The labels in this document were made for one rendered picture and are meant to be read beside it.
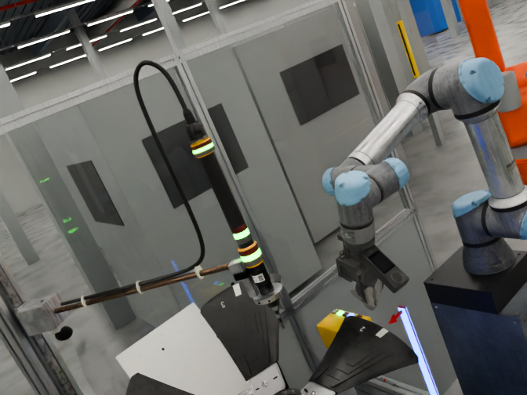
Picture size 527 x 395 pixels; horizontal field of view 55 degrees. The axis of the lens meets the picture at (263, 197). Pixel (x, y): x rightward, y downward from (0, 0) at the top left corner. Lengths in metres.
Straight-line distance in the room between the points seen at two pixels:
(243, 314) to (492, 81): 0.84
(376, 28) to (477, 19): 3.02
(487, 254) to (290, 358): 0.89
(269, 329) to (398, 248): 1.35
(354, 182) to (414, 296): 1.58
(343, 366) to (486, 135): 0.69
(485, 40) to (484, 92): 3.59
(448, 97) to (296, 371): 1.25
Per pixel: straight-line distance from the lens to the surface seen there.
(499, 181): 1.51
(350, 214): 1.10
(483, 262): 1.68
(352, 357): 1.31
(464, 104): 1.40
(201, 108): 1.85
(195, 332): 1.49
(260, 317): 1.26
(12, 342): 1.53
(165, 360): 1.46
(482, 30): 4.94
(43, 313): 1.41
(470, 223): 1.63
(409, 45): 6.79
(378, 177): 1.14
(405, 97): 1.44
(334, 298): 2.22
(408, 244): 2.55
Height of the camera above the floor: 1.92
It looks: 14 degrees down
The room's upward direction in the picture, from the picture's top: 23 degrees counter-clockwise
